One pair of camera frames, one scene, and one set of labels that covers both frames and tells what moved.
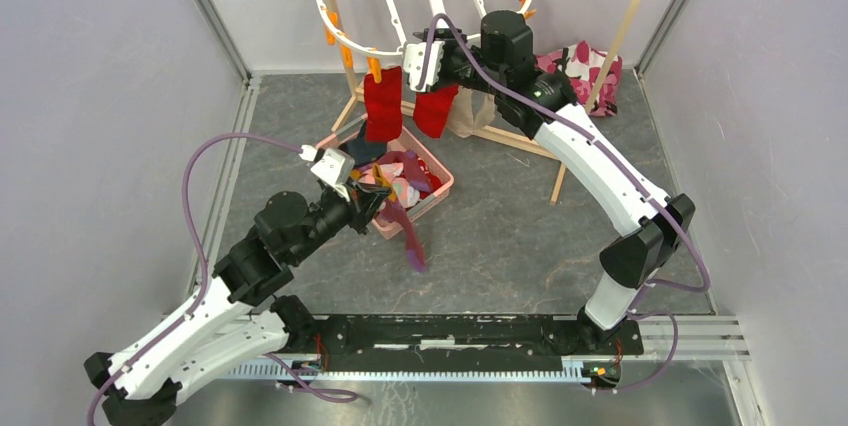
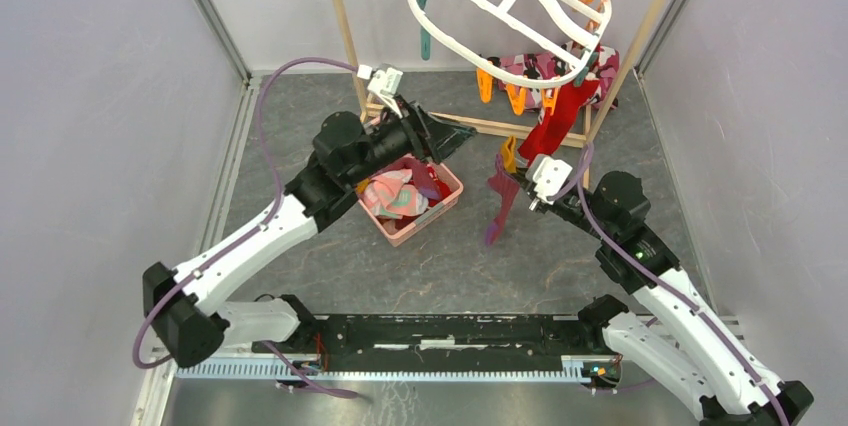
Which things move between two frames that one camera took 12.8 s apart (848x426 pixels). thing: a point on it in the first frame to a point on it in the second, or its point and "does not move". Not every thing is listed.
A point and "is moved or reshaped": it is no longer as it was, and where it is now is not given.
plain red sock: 384,105 is moved or reshaped
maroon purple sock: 393,211 to 506,188
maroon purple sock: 416,175 does not move
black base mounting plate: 462,341 does not move
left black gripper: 364,201 to 429,138
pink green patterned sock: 406,194 does not move
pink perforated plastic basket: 415,170 to 430,214
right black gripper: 450,38 to 536,205
